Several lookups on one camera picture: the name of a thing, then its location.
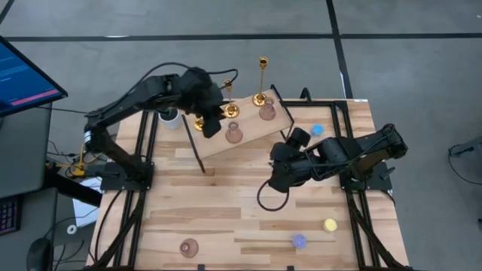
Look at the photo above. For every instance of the computer monitor with blue screen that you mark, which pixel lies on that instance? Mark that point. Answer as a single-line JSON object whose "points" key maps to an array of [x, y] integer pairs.
{"points": [[22, 79]]}

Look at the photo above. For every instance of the dark computer keyboard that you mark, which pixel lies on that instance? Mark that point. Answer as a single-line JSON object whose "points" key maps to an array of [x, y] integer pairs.
{"points": [[7, 216]]}

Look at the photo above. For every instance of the wooden shelf with black legs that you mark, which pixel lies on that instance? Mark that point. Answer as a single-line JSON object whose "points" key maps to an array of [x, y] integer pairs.
{"points": [[248, 124]]}

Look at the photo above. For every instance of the yellow candle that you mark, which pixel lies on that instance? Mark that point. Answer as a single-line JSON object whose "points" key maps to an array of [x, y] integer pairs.
{"points": [[330, 225]]}

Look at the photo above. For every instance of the short gold candlestick holder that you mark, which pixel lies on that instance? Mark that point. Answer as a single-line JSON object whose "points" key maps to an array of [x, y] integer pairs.
{"points": [[198, 124]]}

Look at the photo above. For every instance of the green plant in white pot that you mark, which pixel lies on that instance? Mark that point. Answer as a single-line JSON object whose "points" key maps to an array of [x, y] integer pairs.
{"points": [[171, 121]]}

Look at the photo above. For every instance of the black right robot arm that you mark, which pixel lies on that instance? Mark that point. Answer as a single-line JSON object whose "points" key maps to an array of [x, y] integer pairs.
{"points": [[376, 143]]}

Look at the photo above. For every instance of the white paper sheet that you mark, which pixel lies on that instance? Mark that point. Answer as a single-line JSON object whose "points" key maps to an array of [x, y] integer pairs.
{"points": [[86, 214]]}

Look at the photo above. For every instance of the blue candle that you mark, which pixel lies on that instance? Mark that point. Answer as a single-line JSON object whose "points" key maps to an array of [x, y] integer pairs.
{"points": [[318, 130]]}

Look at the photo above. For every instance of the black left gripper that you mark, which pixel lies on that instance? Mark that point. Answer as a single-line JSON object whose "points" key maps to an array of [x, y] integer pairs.
{"points": [[199, 92]]}

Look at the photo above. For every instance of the white tape roll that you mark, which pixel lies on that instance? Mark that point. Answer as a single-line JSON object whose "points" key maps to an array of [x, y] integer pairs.
{"points": [[68, 229]]}

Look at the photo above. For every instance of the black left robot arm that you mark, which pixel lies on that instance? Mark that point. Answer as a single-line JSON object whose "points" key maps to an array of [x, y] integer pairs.
{"points": [[124, 105]]}

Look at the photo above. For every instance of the medium gold candlestick holder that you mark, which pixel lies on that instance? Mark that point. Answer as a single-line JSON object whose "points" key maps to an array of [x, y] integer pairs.
{"points": [[231, 111]]}

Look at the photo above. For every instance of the black computer mouse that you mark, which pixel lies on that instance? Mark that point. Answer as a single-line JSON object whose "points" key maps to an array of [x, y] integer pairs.
{"points": [[38, 256]]}

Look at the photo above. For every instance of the white label sticker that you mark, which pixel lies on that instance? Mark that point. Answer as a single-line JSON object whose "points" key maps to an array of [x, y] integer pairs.
{"points": [[360, 100]]}

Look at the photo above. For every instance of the grey desk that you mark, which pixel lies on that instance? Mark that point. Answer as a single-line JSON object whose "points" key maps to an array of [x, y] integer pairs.
{"points": [[22, 150]]}

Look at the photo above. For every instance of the purple candle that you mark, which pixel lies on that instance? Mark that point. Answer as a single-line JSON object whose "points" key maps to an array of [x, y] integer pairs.
{"points": [[299, 241]]}

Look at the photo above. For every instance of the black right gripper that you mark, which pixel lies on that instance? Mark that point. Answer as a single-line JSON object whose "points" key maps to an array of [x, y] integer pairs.
{"points": [[293, 169]]}

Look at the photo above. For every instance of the tall gold candlestick holder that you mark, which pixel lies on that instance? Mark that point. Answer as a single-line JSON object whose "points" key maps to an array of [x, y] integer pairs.
{"points": [[259, 99]]}

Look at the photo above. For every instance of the pink ribbed glass candle holder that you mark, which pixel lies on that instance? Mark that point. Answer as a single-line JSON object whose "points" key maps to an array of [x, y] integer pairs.
{"points": [[233, 134], [188, 248], [267, 111]]}

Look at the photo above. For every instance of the black monitor stand foot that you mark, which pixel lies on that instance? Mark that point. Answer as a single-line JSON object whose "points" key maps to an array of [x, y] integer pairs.
{"points": [[81, 193]]}

